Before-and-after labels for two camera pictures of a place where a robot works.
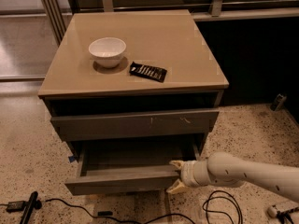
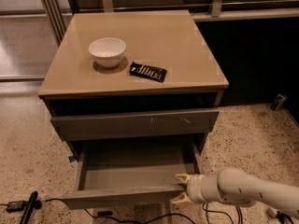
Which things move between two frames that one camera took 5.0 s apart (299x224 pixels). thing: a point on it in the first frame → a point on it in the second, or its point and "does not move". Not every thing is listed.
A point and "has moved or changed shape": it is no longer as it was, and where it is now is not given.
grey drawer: x=130 y=165 has moved or changed shape
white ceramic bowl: x=107 y=51 does not move
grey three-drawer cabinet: x=133 y=91 does not move
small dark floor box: x=277 y=103 does not move
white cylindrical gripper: x=187 y=174 → x=194 y=188
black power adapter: x=16 y=205 does not move
